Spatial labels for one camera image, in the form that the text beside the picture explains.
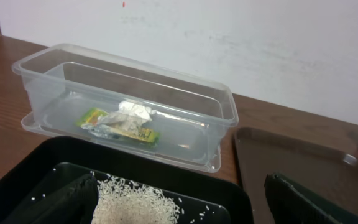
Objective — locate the clear plastic bin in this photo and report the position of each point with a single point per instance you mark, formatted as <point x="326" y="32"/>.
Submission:
<point x="193" y="114"/>

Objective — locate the yellow snack wrapper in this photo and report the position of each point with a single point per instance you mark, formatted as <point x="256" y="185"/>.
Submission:
<point x="90" y="118"/>

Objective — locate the brown serving tray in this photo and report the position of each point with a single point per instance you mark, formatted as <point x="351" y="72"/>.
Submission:
<point x="330" y="173"/>

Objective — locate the pile of rice grains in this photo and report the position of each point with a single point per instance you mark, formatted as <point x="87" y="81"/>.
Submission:
<point x="128" y="202"/>

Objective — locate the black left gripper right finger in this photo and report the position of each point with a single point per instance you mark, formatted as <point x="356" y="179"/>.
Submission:
<point x="290" y="202"/>

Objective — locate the black rectangular tray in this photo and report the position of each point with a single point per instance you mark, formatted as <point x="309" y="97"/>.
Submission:
<point x="60" y="160"/>

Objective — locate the white paper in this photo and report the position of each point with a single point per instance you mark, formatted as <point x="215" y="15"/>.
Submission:
<point x="128" y="119"/>

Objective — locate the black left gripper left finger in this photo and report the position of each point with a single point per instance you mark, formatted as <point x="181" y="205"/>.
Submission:
<point x="73" y="203"/>

